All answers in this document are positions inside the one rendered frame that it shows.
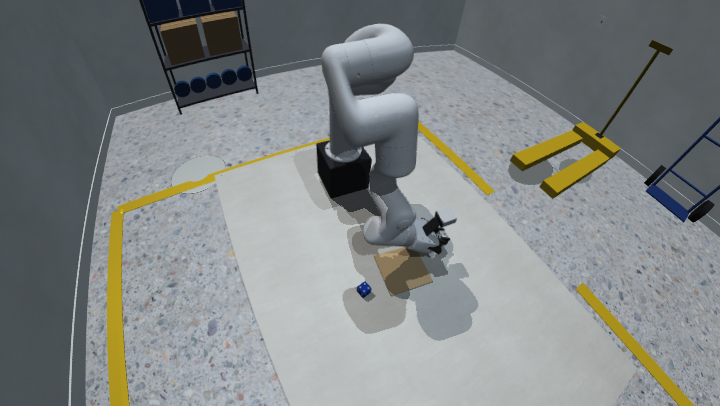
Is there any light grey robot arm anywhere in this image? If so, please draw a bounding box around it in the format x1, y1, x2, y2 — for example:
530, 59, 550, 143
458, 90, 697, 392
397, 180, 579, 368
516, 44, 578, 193
321, 24, 419, 247

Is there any tan flat mat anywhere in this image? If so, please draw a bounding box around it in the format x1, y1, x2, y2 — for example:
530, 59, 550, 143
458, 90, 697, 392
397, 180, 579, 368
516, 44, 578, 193
374, 247, 433, 296

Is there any blue die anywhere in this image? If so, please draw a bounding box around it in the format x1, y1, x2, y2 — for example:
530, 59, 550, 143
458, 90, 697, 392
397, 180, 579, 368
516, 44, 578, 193
357, 281, 371, 298

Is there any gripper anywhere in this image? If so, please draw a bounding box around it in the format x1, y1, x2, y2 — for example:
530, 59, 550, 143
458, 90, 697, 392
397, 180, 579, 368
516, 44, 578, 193
407, 218, 450, 254

